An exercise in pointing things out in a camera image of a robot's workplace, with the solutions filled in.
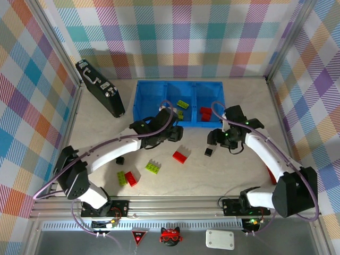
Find white slotted cable duct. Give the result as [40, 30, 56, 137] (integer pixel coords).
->
[42, 219, 244, 231]

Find white box bottom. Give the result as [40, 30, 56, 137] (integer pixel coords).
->
[205, 229, 235, 250]

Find black cat figure red glasses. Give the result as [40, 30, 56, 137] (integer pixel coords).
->
[159, 226, 184, 247]

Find aluminium frame side rail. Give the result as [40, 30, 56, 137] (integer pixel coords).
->
[266, 78, 306, 173]
[46, 83, 83, 199]

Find black briefcase with metal handle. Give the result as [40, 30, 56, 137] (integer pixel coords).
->
[75, 59, 126, 118]

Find long red plastic object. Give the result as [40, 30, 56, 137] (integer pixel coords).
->
[266, 164, 278, 186]

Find aluminium frame post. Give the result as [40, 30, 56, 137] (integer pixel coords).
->
[30, 0, 83, 90]
[265, 0, 321, 82]

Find red black triangle emblem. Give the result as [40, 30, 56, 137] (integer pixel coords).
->
[131, 230, 148, 247]

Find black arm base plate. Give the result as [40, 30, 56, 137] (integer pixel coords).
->
[222, 198, 271, 216]
[81, 200, 130, 217]

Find small electronics board with wires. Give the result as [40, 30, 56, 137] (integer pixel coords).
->
[242, 217, 264, 232]
[91, 219, 119, 231]

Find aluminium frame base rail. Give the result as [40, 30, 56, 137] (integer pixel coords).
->
[29, 195, 324, 221]

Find blue three-compartment bin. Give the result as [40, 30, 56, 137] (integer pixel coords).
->
[132, 80, 226, 129]

